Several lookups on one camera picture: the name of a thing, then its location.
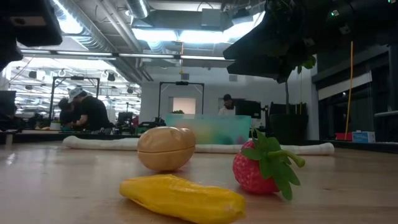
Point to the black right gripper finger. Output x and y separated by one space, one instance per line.
261 70
267 40

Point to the black background robot arm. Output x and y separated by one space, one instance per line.
155 121

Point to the green leafy indoor tree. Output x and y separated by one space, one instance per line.
309 62

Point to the wide black monitor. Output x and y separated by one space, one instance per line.
248 109

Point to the person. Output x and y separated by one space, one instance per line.
66 113
93 113
227 110

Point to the black computer monitor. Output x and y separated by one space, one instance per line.
7 102

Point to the grey ceiling vent box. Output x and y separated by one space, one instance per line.
211 17

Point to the dark square planter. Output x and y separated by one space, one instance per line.
289 130

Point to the teal translucent plastic container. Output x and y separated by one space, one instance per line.
214 124

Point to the long ceiling light strip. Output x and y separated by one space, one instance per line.
186 58

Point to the yellow vertical pole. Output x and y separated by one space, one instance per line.
349 93

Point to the wooden office table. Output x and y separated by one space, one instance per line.
31 132

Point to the white plant pot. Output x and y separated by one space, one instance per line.
55 126

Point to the red toy strawberry long stem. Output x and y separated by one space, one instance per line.
248 174

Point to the red box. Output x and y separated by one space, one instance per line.
343 137

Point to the blue and white box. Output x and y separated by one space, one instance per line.
363 136

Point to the tan toy potato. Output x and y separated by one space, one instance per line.
164 155

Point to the white checked cloth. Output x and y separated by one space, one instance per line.
102 143

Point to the yellow toy banana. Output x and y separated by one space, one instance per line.
183 199

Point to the grey square wall vent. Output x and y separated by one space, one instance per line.
233 78
185 76

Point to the black gantry frame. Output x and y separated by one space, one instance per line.
74 77
182 83

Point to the round silver air duct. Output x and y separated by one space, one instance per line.
138 7

